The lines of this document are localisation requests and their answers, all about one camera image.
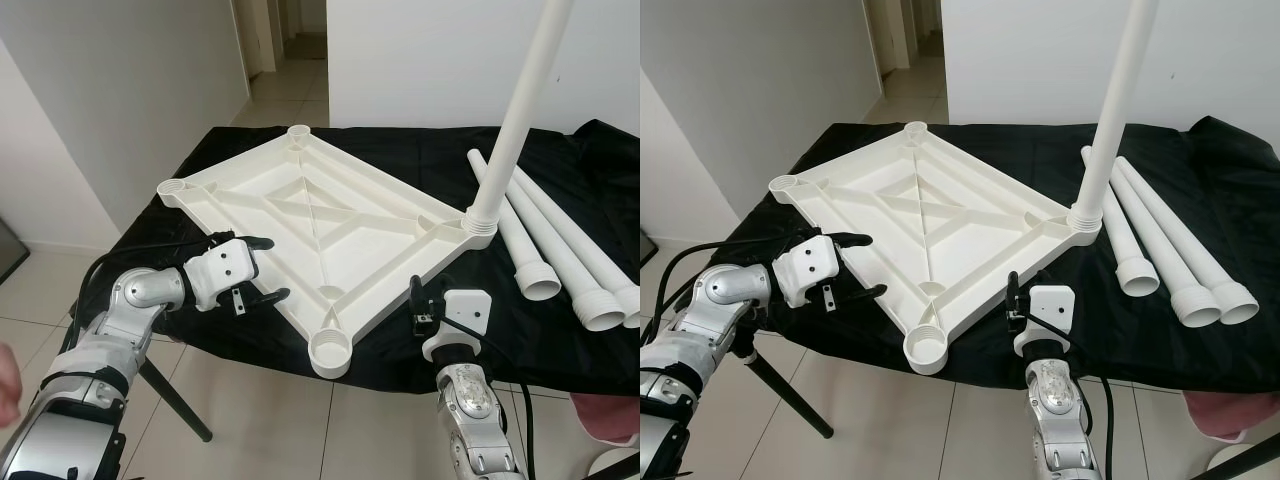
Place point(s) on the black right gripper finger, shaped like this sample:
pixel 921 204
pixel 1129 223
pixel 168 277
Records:
pixel 417 298
pixel 1013 292

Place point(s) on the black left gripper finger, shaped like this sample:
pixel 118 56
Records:
pixel 272 298
pixel 868 296
pixel 852 241
pixel 255 242

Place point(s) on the white plastic table top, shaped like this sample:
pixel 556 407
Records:
pixel 330 220
pixel 940 215

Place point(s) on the white plastic table leg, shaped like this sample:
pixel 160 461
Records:
pixel 516 110
pixel 590 250
pixel 1190 245
pixel 525 250
pixel 1165 252
pixel 1125 245
pixel 1112 110
pixel 565 258

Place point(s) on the person bare hand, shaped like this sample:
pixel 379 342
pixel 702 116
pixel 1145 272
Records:
pixel 8 385

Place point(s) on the dark grey appliance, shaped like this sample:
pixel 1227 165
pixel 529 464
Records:
pixel 645 250
pixel 10 250

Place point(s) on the brown floor mat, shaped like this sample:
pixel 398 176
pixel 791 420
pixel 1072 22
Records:
pixel 305 47
pixel 925 42

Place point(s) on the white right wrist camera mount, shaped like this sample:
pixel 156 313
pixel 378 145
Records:
pixel 1048 312
pixel 460 315

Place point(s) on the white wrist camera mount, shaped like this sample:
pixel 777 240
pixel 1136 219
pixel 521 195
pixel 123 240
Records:
pixel 460 315
pixel 1048 312
pixel 225 270
pixel 812 268

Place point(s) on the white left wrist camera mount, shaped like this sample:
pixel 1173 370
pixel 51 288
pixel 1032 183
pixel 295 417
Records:
pixel 812 268
pixel 225 270

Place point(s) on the white door frame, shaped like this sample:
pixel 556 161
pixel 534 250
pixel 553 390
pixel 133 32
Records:
pixel 258 35
pixel 885 30

